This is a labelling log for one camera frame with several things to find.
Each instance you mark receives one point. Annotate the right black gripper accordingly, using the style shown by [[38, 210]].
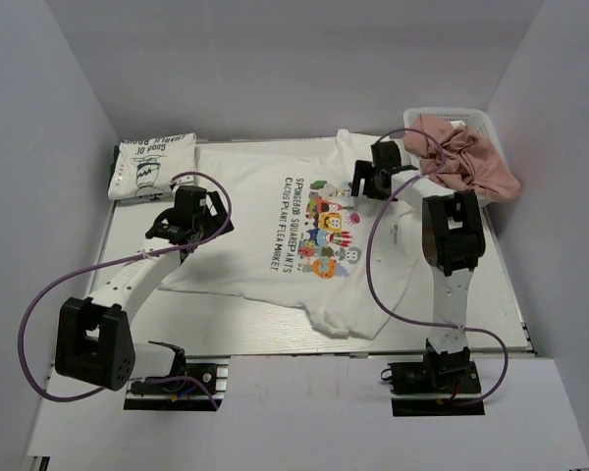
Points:
[[363, 170]]

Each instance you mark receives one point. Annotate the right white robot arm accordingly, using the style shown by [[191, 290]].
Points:
[[452, 241]]

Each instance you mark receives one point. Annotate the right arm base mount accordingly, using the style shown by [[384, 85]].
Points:
[[438, 385]]

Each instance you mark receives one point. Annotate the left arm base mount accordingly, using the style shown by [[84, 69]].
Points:
[[199, 386]]

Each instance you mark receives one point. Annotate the white plastic basket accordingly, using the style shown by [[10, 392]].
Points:
[[476, 122]]

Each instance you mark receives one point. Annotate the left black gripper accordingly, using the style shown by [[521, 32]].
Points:
[[216, 220]]

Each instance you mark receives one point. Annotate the folded white Charlie Brown t-shirt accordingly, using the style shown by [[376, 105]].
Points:
[[143, 169]]

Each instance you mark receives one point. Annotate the pink t-shirt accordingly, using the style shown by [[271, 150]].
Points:
[[461, 157]]

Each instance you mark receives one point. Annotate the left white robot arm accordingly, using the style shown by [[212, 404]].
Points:
[[95, 343]]

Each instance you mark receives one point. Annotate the white graphic t-shirt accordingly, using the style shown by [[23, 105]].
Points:
[[300, 240]]

